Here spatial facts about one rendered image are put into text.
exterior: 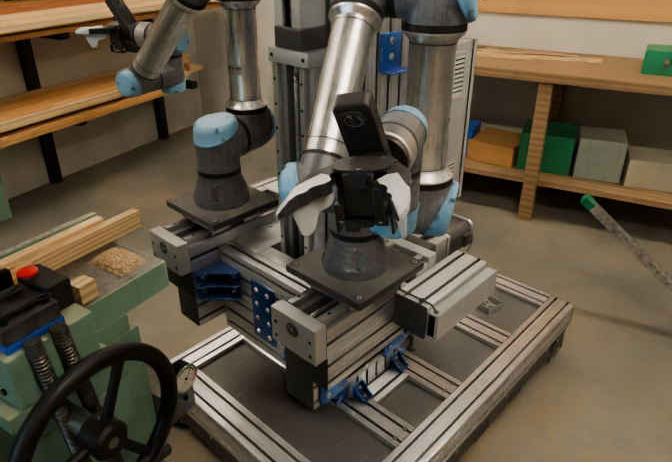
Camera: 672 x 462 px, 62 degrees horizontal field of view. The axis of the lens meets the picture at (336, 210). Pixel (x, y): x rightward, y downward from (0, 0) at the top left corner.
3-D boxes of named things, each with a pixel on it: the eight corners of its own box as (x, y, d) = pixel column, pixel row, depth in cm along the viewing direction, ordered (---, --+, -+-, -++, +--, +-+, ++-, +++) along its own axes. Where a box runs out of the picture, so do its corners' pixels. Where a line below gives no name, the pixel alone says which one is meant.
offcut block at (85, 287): (83, 305, 98) (79, 288, 97) (70, 299, 100) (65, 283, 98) (99, 295, 101) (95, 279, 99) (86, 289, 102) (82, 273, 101)
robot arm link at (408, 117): (428, 156, 88) (432, 103, 84) (416, 183, 79) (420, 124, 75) (379, 151, 90) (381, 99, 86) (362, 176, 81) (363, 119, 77)
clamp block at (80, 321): (19, 414, 80) (2, 365, 76) (-33, 379, 86) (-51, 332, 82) (105, 354, 91) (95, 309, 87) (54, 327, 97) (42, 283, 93)
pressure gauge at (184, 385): (178, 406, 115) (173, 376, 112) (165, 399, 117) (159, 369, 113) (199, 387, 120) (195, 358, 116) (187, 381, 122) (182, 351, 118)
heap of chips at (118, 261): (120, 277, 106) (119, 268, 105) (86, 262, 111) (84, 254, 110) (149, 260, 111) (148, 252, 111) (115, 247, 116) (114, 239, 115)
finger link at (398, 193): (431, 254, 56) (400, 219, 65) (427, 200, 54) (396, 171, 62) (401, 261, 56) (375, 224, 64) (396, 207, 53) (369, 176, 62)
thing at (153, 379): (170, 428, 119) (165, 400, 115) (130, 406, 125) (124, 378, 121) (198, 403, 125) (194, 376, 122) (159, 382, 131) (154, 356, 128)
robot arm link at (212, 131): (186, 169, 150) (180, 120, 144) (219, 153, 160) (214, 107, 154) (222, 177, 145) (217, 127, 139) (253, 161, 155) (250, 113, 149)
